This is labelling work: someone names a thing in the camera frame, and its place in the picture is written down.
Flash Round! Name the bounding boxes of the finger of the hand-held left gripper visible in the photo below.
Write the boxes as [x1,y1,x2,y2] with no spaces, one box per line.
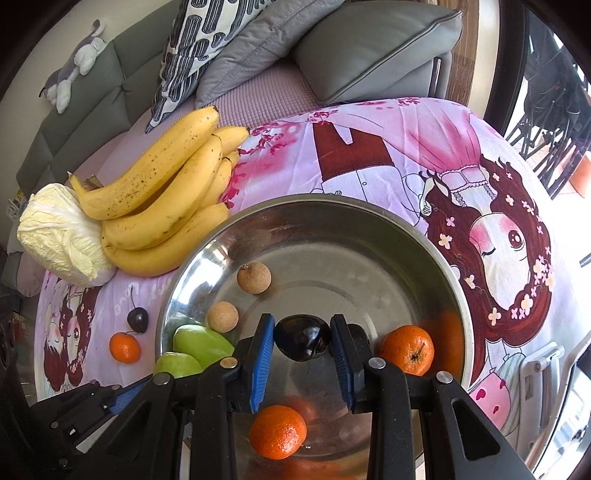
[30,375,155,462]

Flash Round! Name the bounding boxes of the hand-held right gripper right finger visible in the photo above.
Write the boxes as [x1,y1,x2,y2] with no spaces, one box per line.
[329,313,536,480]

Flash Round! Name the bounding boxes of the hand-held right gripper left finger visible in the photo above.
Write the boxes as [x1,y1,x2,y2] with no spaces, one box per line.
[78,313,276,480]

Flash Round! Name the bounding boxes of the dark plum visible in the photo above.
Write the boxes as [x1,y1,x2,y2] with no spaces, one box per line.
[274,314,332,362]

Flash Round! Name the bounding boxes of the green mango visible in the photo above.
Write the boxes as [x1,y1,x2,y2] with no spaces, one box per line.
[173,324,236,370]
[153,352,204,379]

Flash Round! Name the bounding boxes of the brown longan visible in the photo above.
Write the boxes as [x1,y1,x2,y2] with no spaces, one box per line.
[237,262,272,294]
[207,301,240,333]

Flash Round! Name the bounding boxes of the round metal plate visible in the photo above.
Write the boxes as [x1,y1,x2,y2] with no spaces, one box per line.
[156,194,476,480]

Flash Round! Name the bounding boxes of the orange tangerine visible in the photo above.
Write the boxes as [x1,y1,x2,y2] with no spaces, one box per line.
[248,405,308,461]
[379,324,435,376]
[109,332,141,364]

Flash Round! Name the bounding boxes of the dark red cherry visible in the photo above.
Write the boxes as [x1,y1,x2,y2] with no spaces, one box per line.
[126,285,150,334]

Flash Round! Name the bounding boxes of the napa cabbage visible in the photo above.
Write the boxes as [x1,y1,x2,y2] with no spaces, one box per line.
[17,183,117,288]

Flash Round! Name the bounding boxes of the yellow banana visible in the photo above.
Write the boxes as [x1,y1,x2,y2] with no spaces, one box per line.
[102,204,230,278]
[68,106,221,221]
[211,126,250,158]
[100,134,223,251]
[196,151,241,210]

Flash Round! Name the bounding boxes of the pink cartoon printed blanket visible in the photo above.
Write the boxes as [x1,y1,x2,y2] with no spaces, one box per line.
[34,97,591,444]

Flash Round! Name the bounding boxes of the grey sofa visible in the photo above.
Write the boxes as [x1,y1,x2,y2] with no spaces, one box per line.
[16,14,185,197]

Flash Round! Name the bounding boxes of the grey leather cushion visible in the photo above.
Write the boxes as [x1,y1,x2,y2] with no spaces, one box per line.
[291,0,464,106]

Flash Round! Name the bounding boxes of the grey and white plush toy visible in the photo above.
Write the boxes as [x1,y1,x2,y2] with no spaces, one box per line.
[38,19,108,114]

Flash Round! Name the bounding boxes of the grey fabric pillow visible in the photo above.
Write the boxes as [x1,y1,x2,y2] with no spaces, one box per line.
[194,0,347,109]

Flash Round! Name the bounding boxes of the black and white patterned pillow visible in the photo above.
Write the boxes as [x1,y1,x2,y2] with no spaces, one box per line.
[145,0,278,134]

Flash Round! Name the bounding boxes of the brown carved wooden panel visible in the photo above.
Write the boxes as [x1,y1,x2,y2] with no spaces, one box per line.
[450,0,485,102]

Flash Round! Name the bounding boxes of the black metal chair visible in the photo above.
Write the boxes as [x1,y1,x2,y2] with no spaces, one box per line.
[503,9,591,199]

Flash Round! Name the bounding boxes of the white plastic frame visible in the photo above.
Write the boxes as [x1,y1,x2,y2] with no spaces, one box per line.
[519,342,578,462]

